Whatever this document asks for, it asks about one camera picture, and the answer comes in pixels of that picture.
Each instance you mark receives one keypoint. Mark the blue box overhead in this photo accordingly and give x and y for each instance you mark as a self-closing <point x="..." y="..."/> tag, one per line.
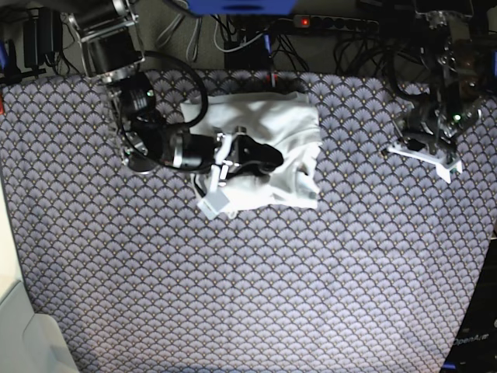
<point x="242" y="7"/>

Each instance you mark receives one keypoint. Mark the red table clamp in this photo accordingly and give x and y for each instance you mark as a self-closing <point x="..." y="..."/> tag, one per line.
<point x="273" y="79"/>

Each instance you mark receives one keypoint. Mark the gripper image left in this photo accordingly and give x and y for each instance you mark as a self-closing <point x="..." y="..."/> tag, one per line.
<point x="196" y="153"/>

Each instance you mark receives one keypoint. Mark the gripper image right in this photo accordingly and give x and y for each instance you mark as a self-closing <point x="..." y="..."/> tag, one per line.
<point x="426" y="126"/>

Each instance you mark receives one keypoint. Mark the black box behind table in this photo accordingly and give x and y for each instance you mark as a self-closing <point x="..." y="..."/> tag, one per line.
<point x="256" y="56"/>

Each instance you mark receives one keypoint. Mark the black case OpenArm label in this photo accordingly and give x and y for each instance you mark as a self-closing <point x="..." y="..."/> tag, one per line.
<point x="474" y="348"/>

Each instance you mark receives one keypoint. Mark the black power strip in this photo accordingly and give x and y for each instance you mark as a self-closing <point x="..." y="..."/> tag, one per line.
<point x="335" y="23"/>

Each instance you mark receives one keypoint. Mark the patterned purple table cloth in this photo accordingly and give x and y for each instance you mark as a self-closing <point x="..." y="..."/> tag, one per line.
<point x="377" y="278"/>

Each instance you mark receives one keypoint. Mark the white T-shirt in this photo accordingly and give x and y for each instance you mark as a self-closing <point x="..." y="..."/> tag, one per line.
<point x="287" y="122"/>

